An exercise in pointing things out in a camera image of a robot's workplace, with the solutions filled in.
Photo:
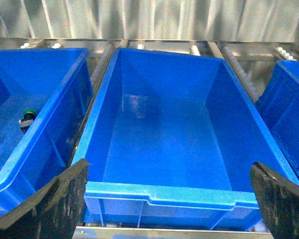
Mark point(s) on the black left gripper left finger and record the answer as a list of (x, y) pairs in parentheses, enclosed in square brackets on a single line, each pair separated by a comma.
[(53, 211)]

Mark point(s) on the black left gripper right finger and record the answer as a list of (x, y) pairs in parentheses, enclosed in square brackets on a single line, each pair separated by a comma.
[(278, 200)]

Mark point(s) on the blue parts bin with buttons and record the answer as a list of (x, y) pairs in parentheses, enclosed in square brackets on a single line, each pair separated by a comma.
[(56, 83)]

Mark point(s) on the green push button far right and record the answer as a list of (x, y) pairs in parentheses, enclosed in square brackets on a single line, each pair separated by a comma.
[(29, 116)]

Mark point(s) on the far blue bin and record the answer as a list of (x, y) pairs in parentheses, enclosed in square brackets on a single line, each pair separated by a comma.
[(279, 108)]

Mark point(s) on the empty blue bin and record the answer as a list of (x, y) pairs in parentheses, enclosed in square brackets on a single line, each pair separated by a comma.
[(170, 141)]

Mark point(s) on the metal roller rack frame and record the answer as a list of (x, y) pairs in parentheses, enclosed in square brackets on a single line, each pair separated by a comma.
[(150, 46)]

